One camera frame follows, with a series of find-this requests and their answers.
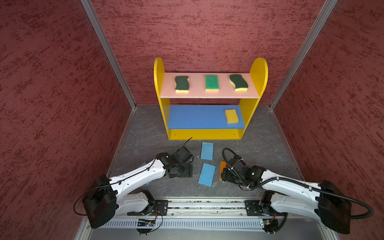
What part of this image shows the orange sponge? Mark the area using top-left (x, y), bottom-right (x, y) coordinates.
top-left (219, 161), bottom-right (227, 181)

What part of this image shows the yellow sponge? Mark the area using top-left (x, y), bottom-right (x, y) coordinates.
top-left (225, 109), bottom-right (239, 124)

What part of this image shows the dark green wavy sponge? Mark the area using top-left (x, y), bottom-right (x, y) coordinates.
top-left (175, 76), bottom-right (190, 93)
top-left (230, 74), bottom-right (249, 92)

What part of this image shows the bright green rectangular sponge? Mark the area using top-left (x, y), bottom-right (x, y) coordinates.
top-left (205, 75), bottom-right (220, 92)

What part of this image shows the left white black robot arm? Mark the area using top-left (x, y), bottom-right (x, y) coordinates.
top-left (82, 146), bottom-right (194, 229)

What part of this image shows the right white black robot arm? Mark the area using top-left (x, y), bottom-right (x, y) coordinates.
top-left (220, 158), bottom-right (352, 235)

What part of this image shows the blue lower shelf board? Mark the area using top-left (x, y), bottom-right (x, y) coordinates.
top-left (168, 105), bottom-right (245, 130)

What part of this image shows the yellow wooden shelf unit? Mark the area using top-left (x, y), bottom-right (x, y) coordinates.
top-left (154, 58), bottom-right (269, 140)

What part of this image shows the pink upper shelf board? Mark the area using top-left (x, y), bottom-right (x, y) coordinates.
top-left (155, 73), bottom-right (260, 99)

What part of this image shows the light blue sponge middle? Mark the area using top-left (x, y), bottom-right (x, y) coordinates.
top-left (198, 163), bottom-right (216, 187)

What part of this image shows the light blue sponge upper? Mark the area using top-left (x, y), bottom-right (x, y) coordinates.
top-left (201, 142), bottom-right (214, 161)

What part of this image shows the right small circuit board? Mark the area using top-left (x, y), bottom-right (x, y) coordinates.
top-left (263, 219), bottom-right (279, 231)

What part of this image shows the small circuit board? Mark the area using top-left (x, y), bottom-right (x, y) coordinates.
top-left (263, 219), bottom-right (279, 231)
top-left (137, 219), bottom-right (156, 228)

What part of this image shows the left small circuit board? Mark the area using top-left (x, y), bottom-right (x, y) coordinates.
top-left (137, 219), bottom-right (156, 228)

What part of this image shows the left aluminium corner profile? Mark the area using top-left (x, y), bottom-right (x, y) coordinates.
top-left (81, 0), bottom-right (137, 111)

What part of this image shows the aluminium corner profile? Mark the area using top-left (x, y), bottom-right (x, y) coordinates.
top-left (81, 0), bottom-right (137, 111)
top-left (269, 0), bottom-right (338, 112)

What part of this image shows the right aluminium corner profile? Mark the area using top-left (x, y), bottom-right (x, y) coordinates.
top-left (269, 0), bottom-right (338, 112)

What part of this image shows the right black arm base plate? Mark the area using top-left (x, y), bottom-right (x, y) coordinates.
top-left (244, 200), bottom-right (274, 216)

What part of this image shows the aluminium mounting rail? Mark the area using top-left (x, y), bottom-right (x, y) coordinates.
top-left (85, 197), bottom-right (328, 218)

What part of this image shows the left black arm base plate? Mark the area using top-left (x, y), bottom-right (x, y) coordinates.
top-left (127, 200), bottom-right (169, 216)

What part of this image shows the white slotted cable duct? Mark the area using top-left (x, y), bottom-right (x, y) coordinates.
top-left (101, 218), bottom-right (264, 232)

